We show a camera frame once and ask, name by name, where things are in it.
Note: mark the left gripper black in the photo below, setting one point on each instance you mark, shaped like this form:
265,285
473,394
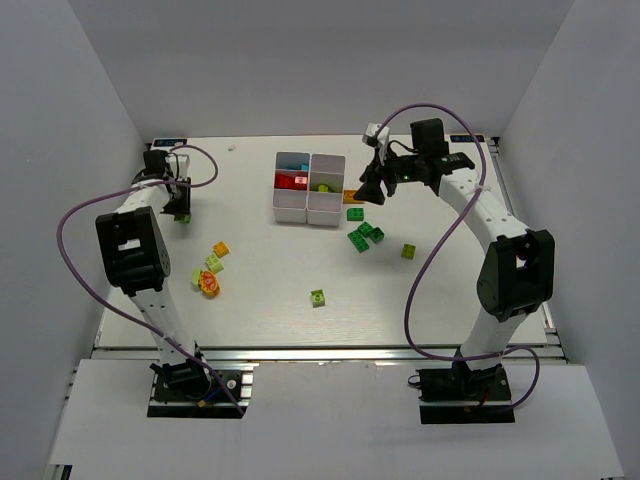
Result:
183,198

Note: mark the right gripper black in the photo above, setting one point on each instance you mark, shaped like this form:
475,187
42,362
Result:
381,173

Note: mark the red flower lego brick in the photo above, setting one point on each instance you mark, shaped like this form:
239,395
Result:
300,181

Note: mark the lime green small lego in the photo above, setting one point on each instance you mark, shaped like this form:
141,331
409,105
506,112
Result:
408,251

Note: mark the teal rounded lego brick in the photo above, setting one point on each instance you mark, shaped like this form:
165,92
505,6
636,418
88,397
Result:
290,160

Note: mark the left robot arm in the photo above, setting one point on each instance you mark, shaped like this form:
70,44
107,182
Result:
136,260

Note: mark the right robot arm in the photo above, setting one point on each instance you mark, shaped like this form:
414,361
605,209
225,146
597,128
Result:
517,273

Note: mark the orange flat lego brick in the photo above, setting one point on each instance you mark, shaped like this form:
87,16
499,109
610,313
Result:
349,197

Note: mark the white right divided container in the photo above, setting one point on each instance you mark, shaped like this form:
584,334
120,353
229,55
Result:
325,209

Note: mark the green L-shaped lego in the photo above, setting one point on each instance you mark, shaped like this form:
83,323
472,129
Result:
373,233

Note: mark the green lego brick lower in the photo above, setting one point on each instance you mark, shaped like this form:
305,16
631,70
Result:
359,242

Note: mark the orange small lego brick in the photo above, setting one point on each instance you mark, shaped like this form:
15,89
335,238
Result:
220,249

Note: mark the lime lego brick left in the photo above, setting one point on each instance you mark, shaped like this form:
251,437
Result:
214,264

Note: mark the lime lego brick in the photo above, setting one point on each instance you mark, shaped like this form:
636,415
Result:
214,264
318,298

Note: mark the blue table label left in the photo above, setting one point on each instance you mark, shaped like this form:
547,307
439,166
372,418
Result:
168,142

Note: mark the blue table label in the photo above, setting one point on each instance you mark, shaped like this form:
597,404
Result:
466,138
168,142

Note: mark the pale green curved lego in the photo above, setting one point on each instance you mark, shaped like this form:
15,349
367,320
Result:
195,277

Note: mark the yellow flower lego brick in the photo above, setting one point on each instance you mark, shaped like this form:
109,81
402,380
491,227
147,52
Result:
208,283

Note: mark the blue table label right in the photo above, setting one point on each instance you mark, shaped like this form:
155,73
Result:
466,138

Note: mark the lime lego brick center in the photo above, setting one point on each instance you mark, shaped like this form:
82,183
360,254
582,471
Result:
318,298

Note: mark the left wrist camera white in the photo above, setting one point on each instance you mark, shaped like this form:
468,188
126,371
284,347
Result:
179,165

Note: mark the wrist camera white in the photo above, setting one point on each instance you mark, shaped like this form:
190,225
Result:
377,137
179,165

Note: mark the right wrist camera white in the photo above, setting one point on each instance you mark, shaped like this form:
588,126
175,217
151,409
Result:
377,137

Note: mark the aluminium rail front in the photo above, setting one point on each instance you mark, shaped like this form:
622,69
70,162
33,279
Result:
269,354

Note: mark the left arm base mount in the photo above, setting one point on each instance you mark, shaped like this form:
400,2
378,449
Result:
195,396

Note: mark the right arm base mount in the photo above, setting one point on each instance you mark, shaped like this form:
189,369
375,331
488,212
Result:
459,396

